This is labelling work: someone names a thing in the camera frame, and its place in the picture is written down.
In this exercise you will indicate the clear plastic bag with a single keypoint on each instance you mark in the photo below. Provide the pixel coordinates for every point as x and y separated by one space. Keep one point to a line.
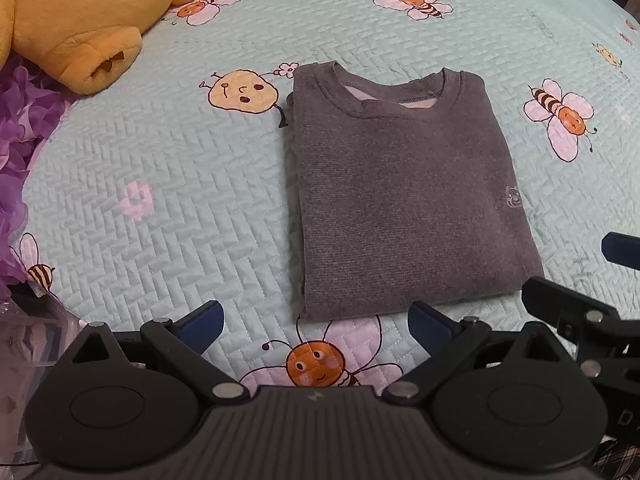
30 330

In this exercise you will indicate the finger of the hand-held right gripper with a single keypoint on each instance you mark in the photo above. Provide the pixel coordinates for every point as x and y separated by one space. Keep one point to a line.
560 300
620 250

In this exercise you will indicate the teal bee-print bedspread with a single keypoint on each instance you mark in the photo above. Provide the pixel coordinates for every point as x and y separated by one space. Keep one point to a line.
175 160

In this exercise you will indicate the yellow plush toy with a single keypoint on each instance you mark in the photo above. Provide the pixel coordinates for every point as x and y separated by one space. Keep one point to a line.
75 10

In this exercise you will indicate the person's plaid clothing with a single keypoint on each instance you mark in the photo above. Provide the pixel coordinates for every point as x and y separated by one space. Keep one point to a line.
620 462

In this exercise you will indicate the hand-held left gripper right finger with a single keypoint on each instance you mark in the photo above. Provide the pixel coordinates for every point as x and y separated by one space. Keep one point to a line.
432 327

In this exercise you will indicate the grey knit sweater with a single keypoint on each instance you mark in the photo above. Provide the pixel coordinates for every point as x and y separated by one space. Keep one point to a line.
400 200

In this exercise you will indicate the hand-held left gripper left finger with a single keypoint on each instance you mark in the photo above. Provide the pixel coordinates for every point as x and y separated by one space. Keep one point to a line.
202 327

